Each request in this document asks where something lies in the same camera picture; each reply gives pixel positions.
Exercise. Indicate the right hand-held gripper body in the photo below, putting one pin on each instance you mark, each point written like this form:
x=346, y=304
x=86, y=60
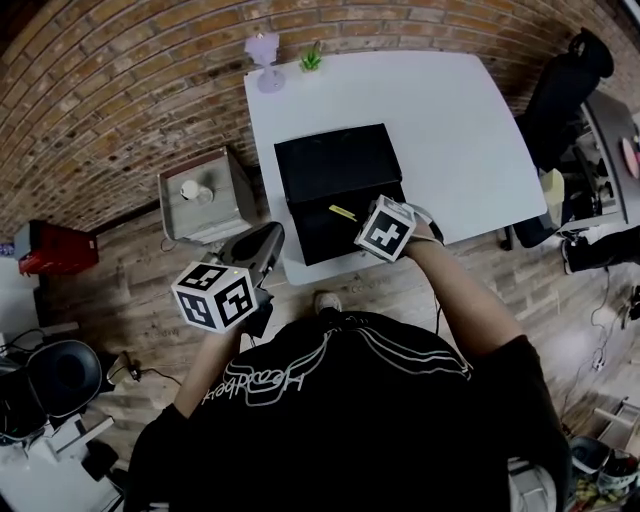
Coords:
x=385, y=232

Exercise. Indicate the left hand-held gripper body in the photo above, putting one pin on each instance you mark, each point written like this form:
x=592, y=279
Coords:
x=215, y=300

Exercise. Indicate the yellow stick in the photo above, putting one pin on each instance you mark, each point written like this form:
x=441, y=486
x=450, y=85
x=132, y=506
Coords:
x=342, y=211

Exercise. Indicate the black box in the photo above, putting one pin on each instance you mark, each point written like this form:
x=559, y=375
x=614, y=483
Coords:
x=335, y=160

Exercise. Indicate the person's right forearm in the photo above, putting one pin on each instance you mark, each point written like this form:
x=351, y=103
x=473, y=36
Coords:
x=465, y=300

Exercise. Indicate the person's left forearm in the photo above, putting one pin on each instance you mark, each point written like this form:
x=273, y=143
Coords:
x=210, y=370

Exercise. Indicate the grey drawer cabinet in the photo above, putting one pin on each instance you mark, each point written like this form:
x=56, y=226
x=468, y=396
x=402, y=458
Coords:
x=200, y=220

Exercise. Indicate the person's light shoe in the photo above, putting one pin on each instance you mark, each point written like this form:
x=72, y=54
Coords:
x=327, y=302

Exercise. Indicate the white bottle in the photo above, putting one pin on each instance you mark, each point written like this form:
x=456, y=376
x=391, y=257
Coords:
x=191, y=190

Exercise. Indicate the white table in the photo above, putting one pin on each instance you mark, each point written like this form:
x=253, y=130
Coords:
x=440, y=125

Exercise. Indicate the red plastic crate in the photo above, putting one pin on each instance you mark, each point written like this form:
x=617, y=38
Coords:
x=60, y=250

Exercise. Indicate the black shell chair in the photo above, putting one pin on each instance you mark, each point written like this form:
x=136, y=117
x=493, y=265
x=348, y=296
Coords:
x=65, y=375

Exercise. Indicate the beige seat cushion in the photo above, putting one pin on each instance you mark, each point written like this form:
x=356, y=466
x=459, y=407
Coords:
x=552, y=192

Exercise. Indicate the person's black printed t-shirt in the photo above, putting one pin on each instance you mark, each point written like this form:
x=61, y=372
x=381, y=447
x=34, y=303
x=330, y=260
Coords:
x=350, y=425

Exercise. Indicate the small green potted plant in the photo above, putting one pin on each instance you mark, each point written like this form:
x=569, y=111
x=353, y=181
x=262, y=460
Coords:
x=311, y=61

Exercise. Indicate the black office chair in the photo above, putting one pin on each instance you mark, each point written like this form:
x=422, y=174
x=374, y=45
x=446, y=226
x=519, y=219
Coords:
x=555, y=110

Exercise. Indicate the blue-labelled water bottle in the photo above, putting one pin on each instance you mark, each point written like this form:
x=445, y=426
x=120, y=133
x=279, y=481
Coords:
x=5, y=249

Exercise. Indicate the dark desk with white legs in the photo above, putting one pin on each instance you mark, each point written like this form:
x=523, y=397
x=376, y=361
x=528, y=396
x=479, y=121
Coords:
x=607, y=130

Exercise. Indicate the white power strip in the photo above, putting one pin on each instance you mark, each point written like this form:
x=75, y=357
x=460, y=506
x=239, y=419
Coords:
x=598, y=364

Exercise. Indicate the pink plate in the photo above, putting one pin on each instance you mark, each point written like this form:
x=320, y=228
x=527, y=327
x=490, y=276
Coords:
x=631, y=157

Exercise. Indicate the white shelf rack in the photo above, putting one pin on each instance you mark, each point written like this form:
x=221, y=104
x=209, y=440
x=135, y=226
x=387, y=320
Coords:
x=620, y=417

